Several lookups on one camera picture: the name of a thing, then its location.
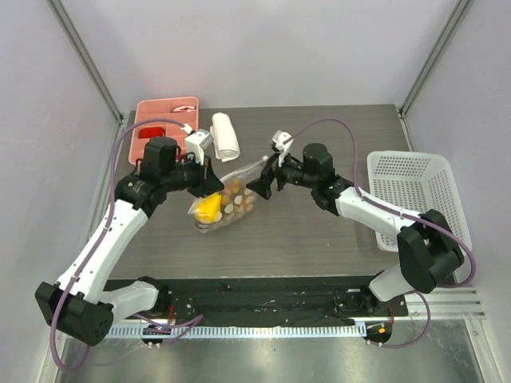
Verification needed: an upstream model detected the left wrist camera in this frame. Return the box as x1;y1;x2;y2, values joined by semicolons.
184;129;213;165

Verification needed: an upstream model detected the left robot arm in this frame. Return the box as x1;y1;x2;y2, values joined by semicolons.
35;130;224;346

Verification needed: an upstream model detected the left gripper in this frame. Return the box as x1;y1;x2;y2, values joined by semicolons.
162;152;224;198

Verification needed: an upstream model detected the pink compartment tray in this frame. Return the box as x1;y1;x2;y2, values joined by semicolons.
129;97;199;164

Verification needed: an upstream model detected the yellow fake pear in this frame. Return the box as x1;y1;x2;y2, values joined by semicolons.
193;193;222;223

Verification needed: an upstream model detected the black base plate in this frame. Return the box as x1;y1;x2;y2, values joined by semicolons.
123;278;408;326

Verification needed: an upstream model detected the white perforated basket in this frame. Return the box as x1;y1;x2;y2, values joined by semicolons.
366;151;473;248

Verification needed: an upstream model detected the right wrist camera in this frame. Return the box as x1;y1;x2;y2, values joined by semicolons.
271;130;294;167

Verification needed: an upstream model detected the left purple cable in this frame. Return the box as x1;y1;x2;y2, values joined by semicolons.
50;122;204;374

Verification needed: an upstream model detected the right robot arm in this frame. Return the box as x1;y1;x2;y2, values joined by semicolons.
247;143;465;315

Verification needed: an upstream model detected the red white item in tray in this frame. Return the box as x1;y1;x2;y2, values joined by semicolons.
172;105;196;113

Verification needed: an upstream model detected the rolled white towel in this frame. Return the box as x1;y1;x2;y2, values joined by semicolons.
210;113;240;162

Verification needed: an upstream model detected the polka dot zip top bag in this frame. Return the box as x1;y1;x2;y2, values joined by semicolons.
188;156;269;233

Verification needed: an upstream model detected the aluminium rail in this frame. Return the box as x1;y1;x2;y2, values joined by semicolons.
100;291;485;345

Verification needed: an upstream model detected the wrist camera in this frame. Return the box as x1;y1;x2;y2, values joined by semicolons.
184;129;213;165
271;130;294;167

